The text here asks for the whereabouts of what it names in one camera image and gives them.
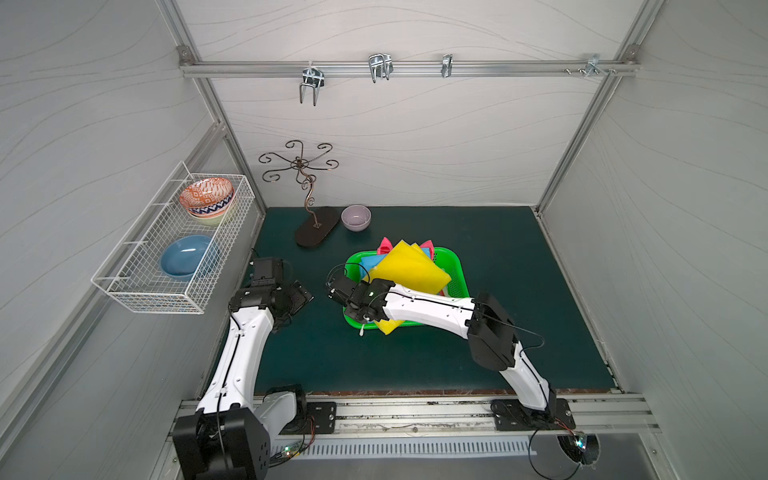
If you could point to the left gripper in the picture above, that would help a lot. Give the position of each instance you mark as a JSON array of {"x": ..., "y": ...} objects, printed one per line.
[{"x": 298, "y": 297}]

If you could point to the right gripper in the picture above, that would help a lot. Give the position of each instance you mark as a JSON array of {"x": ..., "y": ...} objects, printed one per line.
[{"x": 341, "y": 289}]

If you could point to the blue raincoat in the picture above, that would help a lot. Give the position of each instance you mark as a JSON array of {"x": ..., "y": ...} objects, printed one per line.
[{"x": 404, "y": 262}]

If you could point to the yellow raincoat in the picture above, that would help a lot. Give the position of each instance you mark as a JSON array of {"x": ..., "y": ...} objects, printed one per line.
[{"x": 432, "y": 284}]

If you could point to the pink bunny raincoat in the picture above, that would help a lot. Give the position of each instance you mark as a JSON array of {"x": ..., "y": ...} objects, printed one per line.
[{"x": 386, "y": 246}]

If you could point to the green plastic basket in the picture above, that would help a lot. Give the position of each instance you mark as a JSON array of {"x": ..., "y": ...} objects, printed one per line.
[{"x": 456, "y": 270}]

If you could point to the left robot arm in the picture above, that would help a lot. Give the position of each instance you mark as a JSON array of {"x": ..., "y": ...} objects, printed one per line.
[{"x": 229, "y": 435}]

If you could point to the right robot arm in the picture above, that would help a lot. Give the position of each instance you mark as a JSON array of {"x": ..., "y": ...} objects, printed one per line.
[{"x": 483, "y": 323}]

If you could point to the small purple bowl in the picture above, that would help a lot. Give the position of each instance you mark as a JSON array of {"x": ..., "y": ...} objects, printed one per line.
[{"x": 356, "y": 218}]

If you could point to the brown metal jewelry stand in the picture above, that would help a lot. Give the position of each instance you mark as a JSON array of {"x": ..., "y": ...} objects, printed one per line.
[{"x": 321, "y": 221}]

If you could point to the blue bowl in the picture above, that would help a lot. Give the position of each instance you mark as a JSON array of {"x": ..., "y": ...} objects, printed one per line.
[{"x": 189, "y": 257}]

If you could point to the orange patterned bowl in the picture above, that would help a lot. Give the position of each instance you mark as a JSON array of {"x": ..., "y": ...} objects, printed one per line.
[{"x": 207, "y": 198}]

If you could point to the metal hook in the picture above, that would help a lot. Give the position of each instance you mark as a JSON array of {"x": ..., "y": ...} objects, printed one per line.
[
  {"x": 380, "y": 66},
  {"x": 446, "y": 65},
  {"x": 312, "y": 80},
  {"x": 592, "y": 68}
]

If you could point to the white wire wall basket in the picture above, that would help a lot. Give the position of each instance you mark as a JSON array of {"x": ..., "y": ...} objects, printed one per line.
[{"x": 131, "y": 274}]

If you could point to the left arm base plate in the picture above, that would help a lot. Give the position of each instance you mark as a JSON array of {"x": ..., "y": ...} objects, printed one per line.
[{"x": 318, "y": 417}]

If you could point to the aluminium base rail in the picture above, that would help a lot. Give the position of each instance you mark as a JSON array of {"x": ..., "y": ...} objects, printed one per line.
[{"x": 464, "y": 416}]

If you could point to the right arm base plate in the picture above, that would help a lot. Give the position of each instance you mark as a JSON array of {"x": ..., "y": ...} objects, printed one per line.
[{"x": 510, "y": 415}]

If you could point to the aluminium top rail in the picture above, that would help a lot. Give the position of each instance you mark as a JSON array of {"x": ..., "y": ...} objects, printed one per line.
[{"x": 402, "y": 69}]

